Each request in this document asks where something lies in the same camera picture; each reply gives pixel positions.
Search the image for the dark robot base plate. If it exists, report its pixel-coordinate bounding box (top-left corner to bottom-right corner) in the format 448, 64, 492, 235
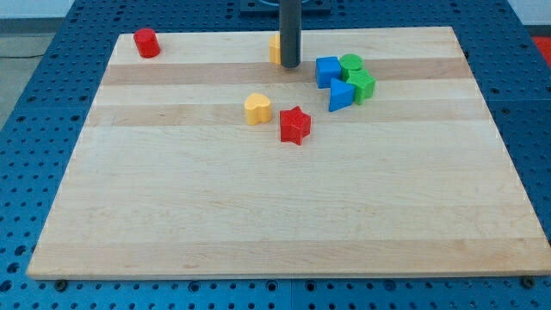
237, 0, 331, 16

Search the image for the red cylinder block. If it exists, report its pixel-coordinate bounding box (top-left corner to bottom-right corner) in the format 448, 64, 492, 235
133, 28, 161, 59

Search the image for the green cylinder block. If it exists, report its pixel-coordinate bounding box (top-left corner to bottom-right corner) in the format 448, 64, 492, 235
339, 53, 363, 81

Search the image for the yellow block behind rod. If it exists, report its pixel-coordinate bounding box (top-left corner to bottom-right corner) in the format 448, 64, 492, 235
269, 34, 282, 65

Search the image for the wooden board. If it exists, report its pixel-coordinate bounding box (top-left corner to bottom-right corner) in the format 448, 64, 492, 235
27, 27, 550, 280

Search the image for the green star block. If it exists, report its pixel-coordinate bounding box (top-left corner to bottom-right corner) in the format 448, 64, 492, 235
346, 69, 376, 105

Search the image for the yellow heart block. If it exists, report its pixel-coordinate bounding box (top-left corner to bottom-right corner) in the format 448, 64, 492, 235
244, 93, 272, 126

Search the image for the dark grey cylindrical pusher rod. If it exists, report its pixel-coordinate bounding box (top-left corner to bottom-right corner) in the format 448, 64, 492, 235
279, 0, 301, 69

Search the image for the blue triangle block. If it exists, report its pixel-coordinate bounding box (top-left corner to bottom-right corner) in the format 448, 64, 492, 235
328, 78, 355, 112

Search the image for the blue cube block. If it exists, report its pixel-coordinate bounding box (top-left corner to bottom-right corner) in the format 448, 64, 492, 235
315, 56, 342, 89

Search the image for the red star block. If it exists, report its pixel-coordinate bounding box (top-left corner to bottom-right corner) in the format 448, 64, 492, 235
279, 106, 312, 146

